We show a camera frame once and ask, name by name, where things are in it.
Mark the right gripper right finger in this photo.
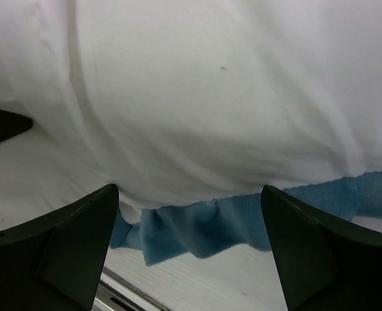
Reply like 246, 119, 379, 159
261, 186, 382, 311

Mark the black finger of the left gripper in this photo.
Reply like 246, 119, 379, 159
0, 110, 33, 143

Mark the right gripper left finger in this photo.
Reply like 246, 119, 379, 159
0, 185, 119, 310

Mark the blue patterned pillowcase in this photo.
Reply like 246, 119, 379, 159
110, 172, 382, 266

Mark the white pillow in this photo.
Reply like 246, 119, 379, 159
0, 1, 382, 228

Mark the aluminium front rail frame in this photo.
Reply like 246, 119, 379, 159
92, 268, 172, 311

